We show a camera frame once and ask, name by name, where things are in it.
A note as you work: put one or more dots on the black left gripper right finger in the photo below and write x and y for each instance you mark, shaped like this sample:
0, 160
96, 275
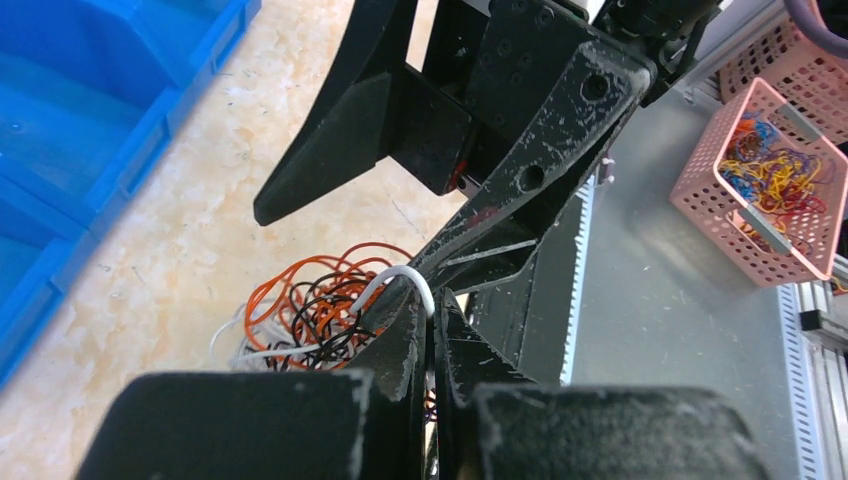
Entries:
493, 422

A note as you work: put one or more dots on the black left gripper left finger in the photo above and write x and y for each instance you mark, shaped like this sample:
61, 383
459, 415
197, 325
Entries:
363, 421

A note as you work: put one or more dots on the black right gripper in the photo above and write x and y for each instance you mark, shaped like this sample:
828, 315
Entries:
515, 101

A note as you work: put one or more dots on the pink perforated basket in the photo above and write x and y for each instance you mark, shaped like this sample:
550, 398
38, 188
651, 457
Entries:
737, 228
814, 82

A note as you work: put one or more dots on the colourful rubber bands pile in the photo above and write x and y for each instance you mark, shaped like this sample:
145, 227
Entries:
781, 182

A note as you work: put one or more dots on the blue three-compartment plastic bin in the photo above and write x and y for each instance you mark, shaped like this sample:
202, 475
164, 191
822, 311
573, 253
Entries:
92, 94

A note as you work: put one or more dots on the white slotted cable duct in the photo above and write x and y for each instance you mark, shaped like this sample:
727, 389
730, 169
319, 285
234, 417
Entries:
586, 196

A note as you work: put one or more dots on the aluminium frame rail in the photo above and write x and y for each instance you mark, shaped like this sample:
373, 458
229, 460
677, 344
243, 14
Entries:
814, 332

